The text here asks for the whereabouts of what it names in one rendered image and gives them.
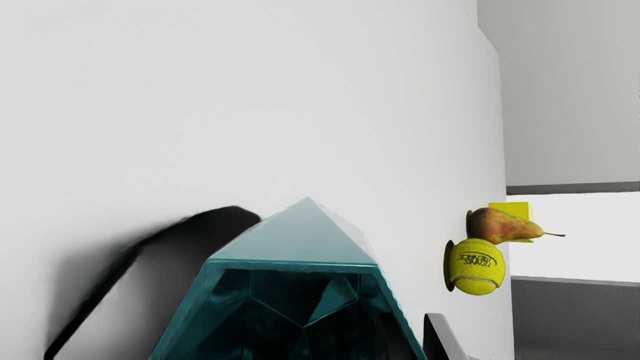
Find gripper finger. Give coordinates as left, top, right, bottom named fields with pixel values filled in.
left=423, top=313, right=471, bottom=360

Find teal faceted mug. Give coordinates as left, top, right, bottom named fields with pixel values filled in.
left=148, top=196, right=429, bottom=360

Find yellow tennis ball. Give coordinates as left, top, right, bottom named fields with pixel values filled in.
left=447, top=238, right=507, bottom=296

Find brown pear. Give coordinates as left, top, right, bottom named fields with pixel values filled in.
left=467, top=207, right=566, bottom=245

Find yellow block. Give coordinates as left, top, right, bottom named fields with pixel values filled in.
left=488, top=201, right=535, bottom=244

